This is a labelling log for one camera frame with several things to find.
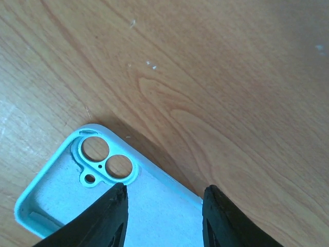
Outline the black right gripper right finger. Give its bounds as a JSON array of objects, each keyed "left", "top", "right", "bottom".
[{"left": 202, "top": 185, "right": 281, "bottom": 247}]

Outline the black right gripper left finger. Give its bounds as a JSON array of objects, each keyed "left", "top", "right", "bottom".
[{"left": 35, "top": 183, "right": 128, "bottom": 247}]

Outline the light blue phone case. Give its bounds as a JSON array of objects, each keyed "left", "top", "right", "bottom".
[{"left": 14, "top": 124, "right": 203, "bottom": 246}]

